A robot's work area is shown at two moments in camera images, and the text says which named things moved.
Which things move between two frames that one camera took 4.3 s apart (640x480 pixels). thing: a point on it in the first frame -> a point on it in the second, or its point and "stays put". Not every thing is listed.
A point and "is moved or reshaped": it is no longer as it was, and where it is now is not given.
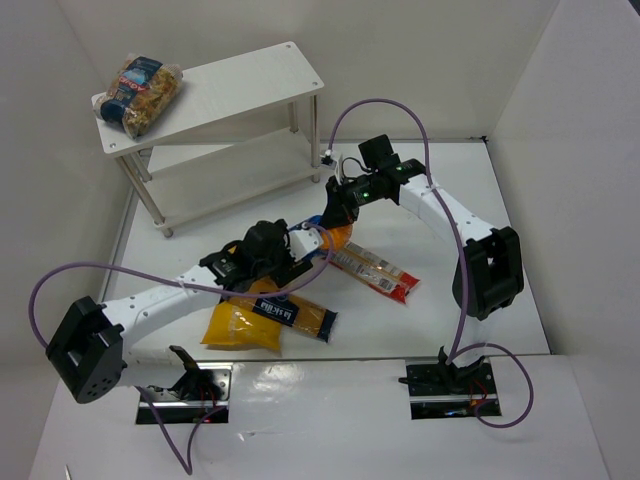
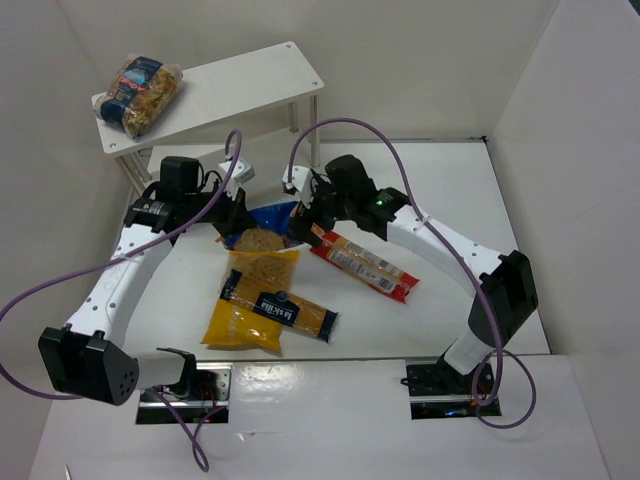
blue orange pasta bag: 332,239 is moved or reshaped
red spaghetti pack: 374,270 stays put
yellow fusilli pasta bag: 234,325 stays put
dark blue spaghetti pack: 290,312 stays put
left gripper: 293,265 -> 238,213
